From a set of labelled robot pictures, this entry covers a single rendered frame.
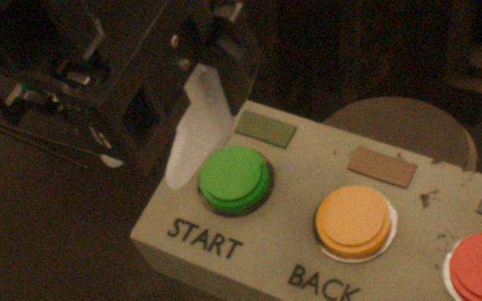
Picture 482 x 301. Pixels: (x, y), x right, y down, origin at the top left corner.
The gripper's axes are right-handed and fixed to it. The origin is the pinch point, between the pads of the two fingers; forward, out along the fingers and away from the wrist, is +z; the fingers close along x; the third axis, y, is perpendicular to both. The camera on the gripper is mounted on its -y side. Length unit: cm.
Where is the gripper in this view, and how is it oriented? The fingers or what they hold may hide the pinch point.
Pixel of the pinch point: (209, 121)
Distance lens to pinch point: 47.7
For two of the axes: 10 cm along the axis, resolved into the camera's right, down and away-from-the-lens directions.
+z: 2.2, 5.0, 8.4
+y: -4.5, 8.1, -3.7
